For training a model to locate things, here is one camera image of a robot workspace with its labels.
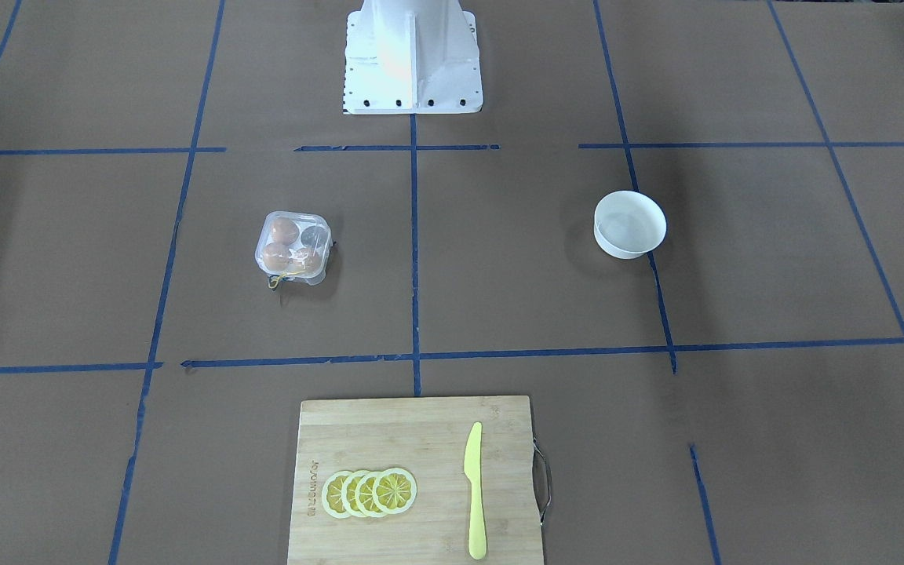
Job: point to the white bowl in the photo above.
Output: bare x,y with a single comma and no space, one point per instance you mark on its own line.
628,224

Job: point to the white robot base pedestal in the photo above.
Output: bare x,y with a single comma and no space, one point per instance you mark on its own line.
412,58

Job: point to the yellow plastic knife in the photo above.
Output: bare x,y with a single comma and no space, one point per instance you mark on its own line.
472,469

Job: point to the brown egg in box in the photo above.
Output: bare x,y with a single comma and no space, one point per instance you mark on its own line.
276,256
284,231

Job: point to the clear plastic egg box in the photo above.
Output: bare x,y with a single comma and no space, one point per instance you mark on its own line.
315,233

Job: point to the lemon slice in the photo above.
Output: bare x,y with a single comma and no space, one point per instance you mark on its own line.
334,494
349,494
364,497
394,491

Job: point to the brown egg from bowl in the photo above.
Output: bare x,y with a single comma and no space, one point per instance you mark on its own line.
305,261

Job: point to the brown egg in box far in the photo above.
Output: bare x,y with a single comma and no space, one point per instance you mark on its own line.
284,231

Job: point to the wooden cutting board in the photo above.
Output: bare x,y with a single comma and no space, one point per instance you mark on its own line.
427,437

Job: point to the brown egg in box near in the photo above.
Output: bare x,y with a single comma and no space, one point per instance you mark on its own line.
276,256

